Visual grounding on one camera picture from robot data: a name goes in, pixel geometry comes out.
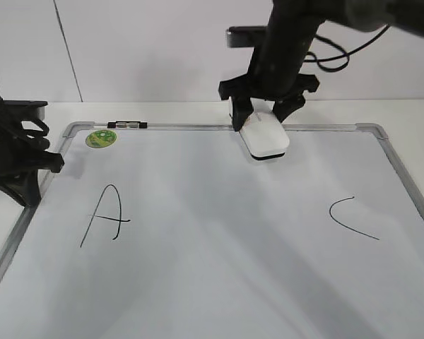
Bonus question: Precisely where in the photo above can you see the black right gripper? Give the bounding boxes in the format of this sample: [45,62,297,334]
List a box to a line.
[218,35,319,132]

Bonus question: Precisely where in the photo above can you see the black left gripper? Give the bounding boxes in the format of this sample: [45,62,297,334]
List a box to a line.
[0,102,64,207]

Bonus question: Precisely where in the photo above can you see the white eraser with black felt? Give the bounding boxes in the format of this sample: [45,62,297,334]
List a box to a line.
[240,111,290,161]

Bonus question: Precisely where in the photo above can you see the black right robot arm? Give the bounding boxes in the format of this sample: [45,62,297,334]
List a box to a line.
[218,1,424,131]

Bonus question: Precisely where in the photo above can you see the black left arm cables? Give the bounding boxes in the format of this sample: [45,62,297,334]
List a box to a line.
[0,102,52,153]

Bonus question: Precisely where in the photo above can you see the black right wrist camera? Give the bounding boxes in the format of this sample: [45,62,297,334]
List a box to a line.
[225,25,266,48]

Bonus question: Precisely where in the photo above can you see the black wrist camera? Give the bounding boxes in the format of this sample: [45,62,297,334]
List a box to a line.
[4,100,48,121]
[225,25,266,48]

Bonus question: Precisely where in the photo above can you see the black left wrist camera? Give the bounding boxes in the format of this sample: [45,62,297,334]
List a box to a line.
[4,100,48,121]

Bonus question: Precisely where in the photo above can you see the black hanging clip on frame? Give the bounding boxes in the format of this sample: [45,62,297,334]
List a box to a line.
[107,121,148,129]

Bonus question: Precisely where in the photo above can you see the white whiteboard with aluminium frame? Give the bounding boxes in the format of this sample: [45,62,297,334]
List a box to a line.
[0,122,424,338]

